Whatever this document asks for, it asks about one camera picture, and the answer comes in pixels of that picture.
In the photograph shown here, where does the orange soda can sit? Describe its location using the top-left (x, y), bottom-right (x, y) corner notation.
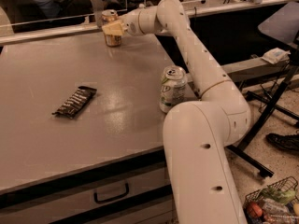
top-left (101, 9), bottom-right (121, 47)

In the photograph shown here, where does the wire basket with groceries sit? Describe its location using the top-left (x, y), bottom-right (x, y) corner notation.
top-left (243, 176), bottom-right (299, 224)

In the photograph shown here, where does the seated person in blue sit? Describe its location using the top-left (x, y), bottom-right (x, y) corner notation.
top-left (32, 0), bottom-right (93, 19)

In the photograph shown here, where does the green white soda can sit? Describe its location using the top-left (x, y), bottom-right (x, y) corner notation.
top-left (160, 65), bottom-right (187, 113)

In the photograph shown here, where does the grey drawer with black handle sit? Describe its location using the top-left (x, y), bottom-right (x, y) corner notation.
top-left (0, 161), bottom-right (174, 224)

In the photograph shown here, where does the black metal stand frame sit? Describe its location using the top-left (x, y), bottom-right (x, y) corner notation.
top-left (225, 47), bottom-right (299, 179)

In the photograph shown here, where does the dark chocolate rxbar wrapper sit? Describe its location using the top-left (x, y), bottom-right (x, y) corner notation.
top-left (53, 86), bottom-right (97, 119)

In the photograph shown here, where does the white tissue packet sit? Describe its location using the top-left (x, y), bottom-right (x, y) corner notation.
top-left (262, 48), bottom-right (290, 64)

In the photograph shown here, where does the black shoe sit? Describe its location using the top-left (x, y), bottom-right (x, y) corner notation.
top-left (266, 133), bottom-right (299, 152)

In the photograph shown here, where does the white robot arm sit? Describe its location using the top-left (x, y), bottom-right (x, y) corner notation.
top-left (102, 0), bottom-right (251, 224)

